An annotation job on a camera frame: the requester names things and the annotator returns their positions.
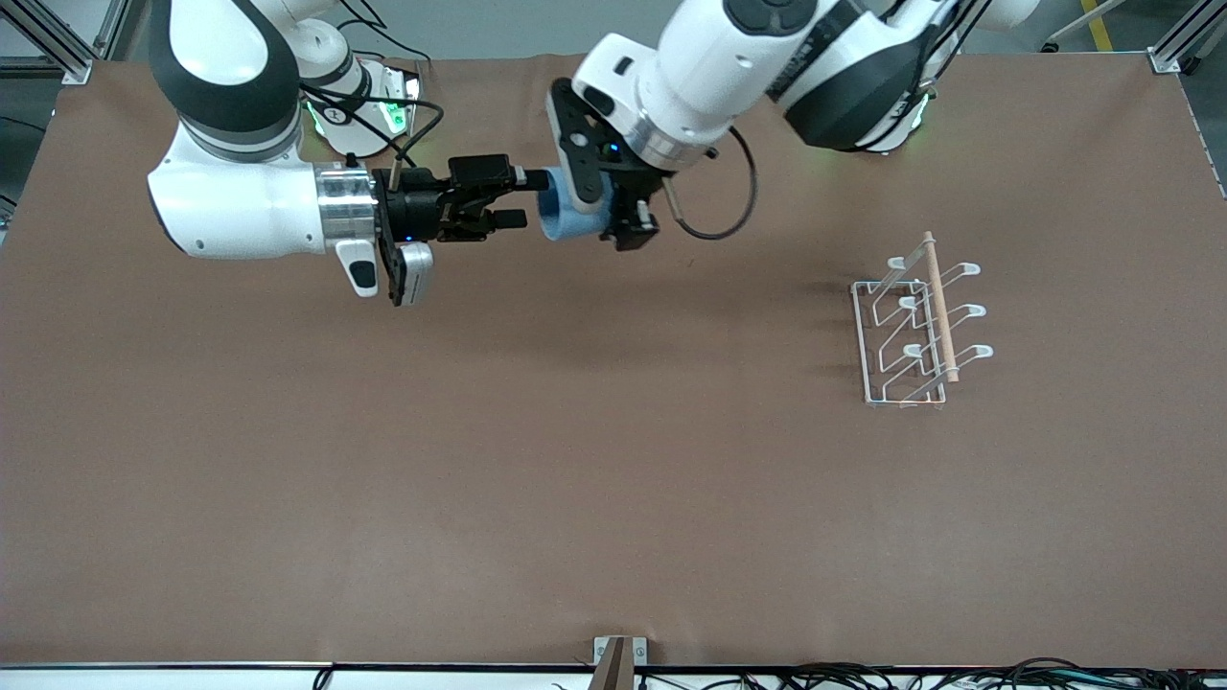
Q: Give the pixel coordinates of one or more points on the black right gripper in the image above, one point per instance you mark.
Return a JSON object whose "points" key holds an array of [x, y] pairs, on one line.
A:
{"points": [[414, 211]]}

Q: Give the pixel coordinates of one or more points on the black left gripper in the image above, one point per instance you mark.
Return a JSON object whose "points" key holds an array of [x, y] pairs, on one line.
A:
{"points": [[634, 188]]}

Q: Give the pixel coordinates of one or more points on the blue plastic cup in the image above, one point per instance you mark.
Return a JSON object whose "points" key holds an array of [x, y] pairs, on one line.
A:
{"points": [[566, 226]]}

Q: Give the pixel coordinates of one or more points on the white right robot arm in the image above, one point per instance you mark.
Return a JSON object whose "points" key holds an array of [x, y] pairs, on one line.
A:
{"points": [[230, 192]]}

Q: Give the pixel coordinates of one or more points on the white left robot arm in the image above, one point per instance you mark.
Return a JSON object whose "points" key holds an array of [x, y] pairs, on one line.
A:
{"points": [[690, 67]]}

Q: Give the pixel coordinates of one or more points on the brown table cover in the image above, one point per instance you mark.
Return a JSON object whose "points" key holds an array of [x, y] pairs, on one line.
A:
{"points": [[613, 431]]}

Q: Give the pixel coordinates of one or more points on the grey metal stand leg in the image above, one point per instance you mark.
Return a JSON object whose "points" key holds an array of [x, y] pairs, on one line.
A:
{"points": [[1064, 36]]}

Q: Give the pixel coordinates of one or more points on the aluminium frame extrusion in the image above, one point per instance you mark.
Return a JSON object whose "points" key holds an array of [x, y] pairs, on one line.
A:
{"points": [[1165, 59], [75, 67]]}

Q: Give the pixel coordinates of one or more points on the small metal bracket plate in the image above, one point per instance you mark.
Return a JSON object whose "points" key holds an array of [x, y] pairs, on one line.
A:
{"points": [[639, 652]]}

